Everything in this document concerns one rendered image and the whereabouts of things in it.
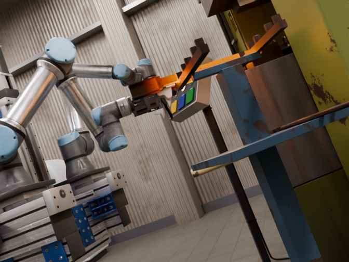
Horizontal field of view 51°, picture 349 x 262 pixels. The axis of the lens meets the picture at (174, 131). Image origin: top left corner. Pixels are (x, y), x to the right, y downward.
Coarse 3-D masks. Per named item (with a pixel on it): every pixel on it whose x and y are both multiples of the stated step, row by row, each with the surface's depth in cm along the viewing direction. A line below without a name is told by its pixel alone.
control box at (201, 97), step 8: (200, 64) 195; (200, 80) 192; (208, 80) 195; (184, 88) 205; (200, 88) 191; (208, 88) 193; (176, 96) 214; (200, 96) 190; (208, 96) 192; (192, 104) 192; (200, 104) 191; (208, 104) 191; (176, 112) 209; (184, 112) 204; (192, 112) 202; (176, 120) 216
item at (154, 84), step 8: (232, 56) 113; (208, 64) 111; (216, 64) 111; (144, 80) 106; (152, 80) 107; (160, 80) 106; (168, 80) 107; (176, 80) 108; (136, 88) 106; (144, 88) 106; (152, 88) 107; (160, 88) 107; (136, 96) 105; (144, 96) 107
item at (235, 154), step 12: (348, 108) 82; (312, 120) 80; (324, 120) 80; (336, 120) 81; (288, 132) 78; (300, 132) 79; (252, 144) 76; (264, 144) 77; (276, 144) 77; (216, 156) 94; (228, 156) 79; (240, 156) 75; (192, 168) 113; (204, 168) 100
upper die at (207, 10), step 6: (204, 0) 162; (210, 0) 154; (216, 0) 152; (222, 0) 155; (228, 0) 157; (204, 6) 166; (210, 6) 157; (216, 6) 159; (222, 6) 161; (228, 6) 164; (210, 12) 163; (216, 12) 166
